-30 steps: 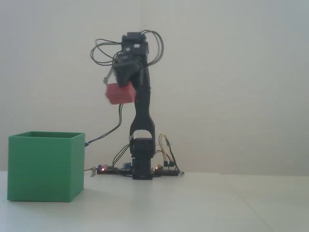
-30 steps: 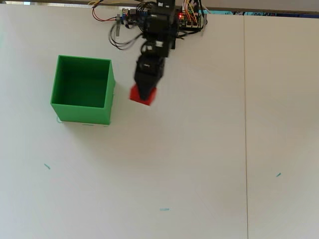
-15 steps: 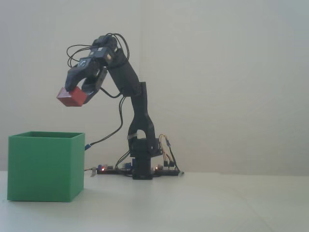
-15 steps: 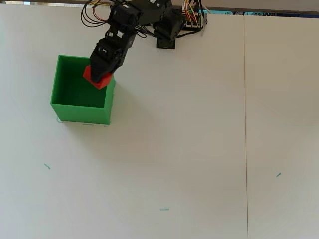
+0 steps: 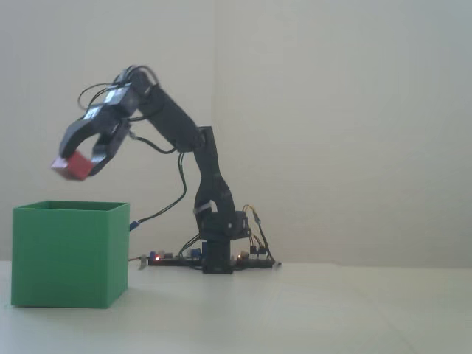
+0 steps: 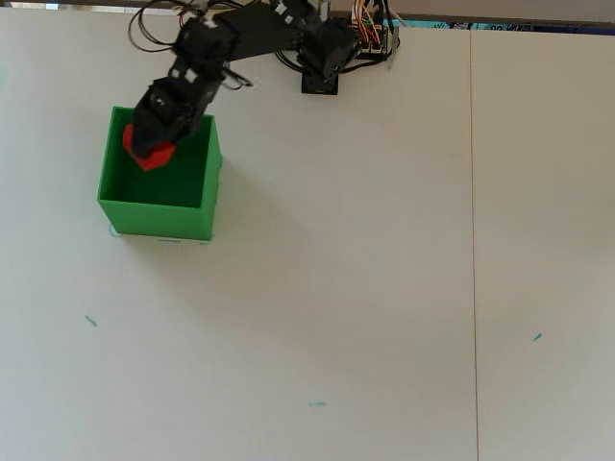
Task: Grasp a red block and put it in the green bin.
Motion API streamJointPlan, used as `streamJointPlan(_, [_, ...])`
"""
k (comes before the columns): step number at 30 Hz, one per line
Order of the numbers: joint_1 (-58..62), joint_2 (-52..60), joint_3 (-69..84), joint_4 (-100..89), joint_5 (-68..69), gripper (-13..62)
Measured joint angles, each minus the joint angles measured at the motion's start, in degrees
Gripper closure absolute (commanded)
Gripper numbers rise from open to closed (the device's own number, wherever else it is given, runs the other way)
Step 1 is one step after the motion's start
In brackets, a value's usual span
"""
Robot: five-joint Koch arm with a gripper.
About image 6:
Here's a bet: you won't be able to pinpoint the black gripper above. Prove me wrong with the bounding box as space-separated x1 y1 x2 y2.
129 78 226 158

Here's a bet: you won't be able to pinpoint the red block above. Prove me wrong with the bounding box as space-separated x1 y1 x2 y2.
121 123 177 174

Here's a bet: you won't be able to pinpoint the green square bin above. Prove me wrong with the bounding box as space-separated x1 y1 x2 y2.
96 106 225 241

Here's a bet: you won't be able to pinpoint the green circuit board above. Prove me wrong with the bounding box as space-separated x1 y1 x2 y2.
353 18 390 55

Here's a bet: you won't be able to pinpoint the teal patterned strip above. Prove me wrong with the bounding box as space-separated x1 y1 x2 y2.
396 17 615 33

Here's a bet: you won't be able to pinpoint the black servo cable bundle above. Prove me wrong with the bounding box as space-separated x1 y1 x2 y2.
126 0 308 90

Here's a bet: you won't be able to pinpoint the coloured jumper wires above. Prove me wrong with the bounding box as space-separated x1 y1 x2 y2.
352 0 391 47

